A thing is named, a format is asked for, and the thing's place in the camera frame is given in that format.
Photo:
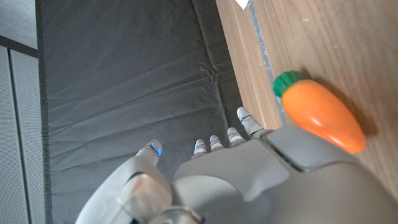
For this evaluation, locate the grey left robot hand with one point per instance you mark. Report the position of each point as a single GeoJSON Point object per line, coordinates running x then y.
{"type": "Point", "coordinates": [248, 180]}

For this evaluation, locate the white cloth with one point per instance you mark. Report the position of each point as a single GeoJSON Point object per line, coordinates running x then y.
{"type": "Point", "coordinates": [243, 2]}

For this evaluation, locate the orange toy carrot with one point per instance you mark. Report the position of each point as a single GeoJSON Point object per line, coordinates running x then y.
{"type": "Point", "coordinates": [320, 115]}

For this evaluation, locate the black backdrop curtain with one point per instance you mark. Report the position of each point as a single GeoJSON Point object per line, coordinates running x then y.
{"type": "Point", "coordinates": [124, 77]}

